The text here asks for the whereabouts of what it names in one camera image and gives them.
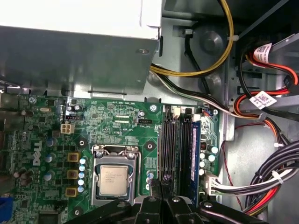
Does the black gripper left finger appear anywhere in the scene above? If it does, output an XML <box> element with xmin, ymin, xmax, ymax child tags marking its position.
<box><xmin>76</xmin><ymin>179</ymin><xmax>164</xmax><ymax>224</ymax></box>

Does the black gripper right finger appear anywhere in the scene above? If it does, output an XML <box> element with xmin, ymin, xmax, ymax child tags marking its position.
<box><xmin>164</xmin><ymin>174</ymin><xmax>271</xmax><ymax>224</ymax></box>

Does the blue RAM stick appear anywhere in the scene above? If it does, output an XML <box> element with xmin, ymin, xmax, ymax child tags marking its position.
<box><xmin>189</xmin><ymin>121</ymin><xmax>202</xmax><ymax>205</ymax></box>

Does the metal socket cover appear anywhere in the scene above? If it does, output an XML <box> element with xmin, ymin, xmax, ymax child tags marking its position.
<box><xmin>92</xmin><ymin>144</ymin><xmax>142</xmax><ymax>207</ymax></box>

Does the silver CPU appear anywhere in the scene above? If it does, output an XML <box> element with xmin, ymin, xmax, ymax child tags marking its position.
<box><xmin>97</xmin><ymin>164</ymin><xmax>129</xmax><ymax>197</ymax></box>

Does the green motherboard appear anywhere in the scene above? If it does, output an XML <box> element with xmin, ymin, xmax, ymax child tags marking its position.
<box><xmin>0</xmin><ymin>94</ymin><xmax>221</xmax><ymax>224</ymax></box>

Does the grey power supply unit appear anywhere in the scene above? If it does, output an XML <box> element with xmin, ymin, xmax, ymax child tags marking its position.
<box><xmin>0</xmin><ymin>0</ymin><xmax>163</xmax><ymax>100</ymax></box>

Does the black open PC case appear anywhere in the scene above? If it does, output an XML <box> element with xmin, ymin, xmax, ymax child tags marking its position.
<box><xmin>0</xmin><ymin>0</ymin><xmax>299</xmax><ymax>224</ymax></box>

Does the black cable bundle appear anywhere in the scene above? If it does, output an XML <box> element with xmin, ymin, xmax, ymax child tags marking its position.
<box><xmin>214</xmin><ymin>140</ymin><xmax>299</xmax><ymax>210</ymax></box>

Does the white and black wire bundle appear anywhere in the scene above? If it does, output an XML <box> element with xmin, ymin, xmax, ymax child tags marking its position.
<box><xmin>149</xmin><ymin>70</ymin><xmax>236</xmax><ymax>117</ymax></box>

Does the orange red wire bundle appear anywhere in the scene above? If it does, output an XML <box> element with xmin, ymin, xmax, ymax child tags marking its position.
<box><xmin>233</xmin><ymin>42</ymin><xmax>299</xmax><ymax>217</ymax></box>

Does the yellow wire bundle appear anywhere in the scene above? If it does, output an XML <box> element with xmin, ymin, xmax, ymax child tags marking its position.
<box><xmin>149</xmin><ymin>0</ymin><xmax>235</xmax><ymax>78</ymax></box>

